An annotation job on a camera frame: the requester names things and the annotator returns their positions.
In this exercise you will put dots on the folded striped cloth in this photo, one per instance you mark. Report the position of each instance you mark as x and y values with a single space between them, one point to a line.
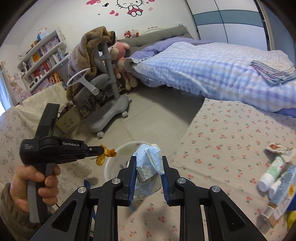
272 71

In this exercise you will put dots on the grey bolster pillow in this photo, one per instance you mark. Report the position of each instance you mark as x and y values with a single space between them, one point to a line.
161 33

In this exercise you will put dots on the light blue milk carton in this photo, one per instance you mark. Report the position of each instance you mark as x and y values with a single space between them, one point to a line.
283 193

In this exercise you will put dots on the brown fleece blanket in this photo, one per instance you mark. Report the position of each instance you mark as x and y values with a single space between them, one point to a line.
81 53

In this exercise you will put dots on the small white bottle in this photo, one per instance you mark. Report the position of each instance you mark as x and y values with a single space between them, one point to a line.
274 187

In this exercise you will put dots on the blue white paper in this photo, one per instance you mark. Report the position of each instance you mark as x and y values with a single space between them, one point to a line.
148 166

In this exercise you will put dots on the leaf print cloth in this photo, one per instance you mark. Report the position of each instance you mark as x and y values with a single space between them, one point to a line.
13 129

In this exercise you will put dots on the blue plaid quilt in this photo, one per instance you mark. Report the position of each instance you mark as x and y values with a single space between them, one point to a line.
208 69

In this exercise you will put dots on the cartoon cat wall sticker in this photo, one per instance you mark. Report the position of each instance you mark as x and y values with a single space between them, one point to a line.
131 7

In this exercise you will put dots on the pink plush doll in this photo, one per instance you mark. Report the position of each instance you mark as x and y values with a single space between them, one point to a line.
120 49

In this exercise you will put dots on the blue tissue box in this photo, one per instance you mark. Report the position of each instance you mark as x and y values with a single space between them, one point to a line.
42 33

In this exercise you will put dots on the white bookshelf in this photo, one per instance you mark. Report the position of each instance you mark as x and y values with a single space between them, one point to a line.
34 69

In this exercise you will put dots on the grey wheeled chair base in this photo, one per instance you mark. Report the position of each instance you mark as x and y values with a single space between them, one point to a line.
108 115

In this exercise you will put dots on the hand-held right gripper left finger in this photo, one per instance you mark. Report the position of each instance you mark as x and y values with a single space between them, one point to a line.
131 183

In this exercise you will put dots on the cardboard box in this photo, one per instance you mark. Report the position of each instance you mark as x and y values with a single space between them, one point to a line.
69 120

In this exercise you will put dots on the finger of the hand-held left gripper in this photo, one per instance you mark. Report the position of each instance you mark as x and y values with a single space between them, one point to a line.
92 151

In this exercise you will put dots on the person's left forearm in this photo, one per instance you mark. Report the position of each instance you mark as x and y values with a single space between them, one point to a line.
11 220

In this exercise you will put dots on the white bottle green label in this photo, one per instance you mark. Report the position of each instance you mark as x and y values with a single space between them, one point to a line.
271 171

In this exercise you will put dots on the red white snack wrapper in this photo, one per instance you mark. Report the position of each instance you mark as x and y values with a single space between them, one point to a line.
276 148

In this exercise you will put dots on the white plastic bucket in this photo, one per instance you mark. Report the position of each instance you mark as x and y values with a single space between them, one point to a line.
115 166

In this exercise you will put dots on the red white plush toy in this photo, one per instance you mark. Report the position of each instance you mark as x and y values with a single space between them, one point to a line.
127 34

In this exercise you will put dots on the blue white wardrobe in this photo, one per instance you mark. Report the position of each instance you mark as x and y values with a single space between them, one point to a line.
231 20

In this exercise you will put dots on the banana peel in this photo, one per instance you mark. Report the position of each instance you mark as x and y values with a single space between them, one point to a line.
108 152

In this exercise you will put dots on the person's left hand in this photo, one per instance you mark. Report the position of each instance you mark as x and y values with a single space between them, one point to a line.
23 180

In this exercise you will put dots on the rows of books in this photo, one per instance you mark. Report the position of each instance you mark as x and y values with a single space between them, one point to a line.
49 45

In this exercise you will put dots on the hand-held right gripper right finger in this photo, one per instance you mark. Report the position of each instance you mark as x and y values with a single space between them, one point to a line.
165 185

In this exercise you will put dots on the cream lace cloth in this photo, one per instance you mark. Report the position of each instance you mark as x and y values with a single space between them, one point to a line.
44 97

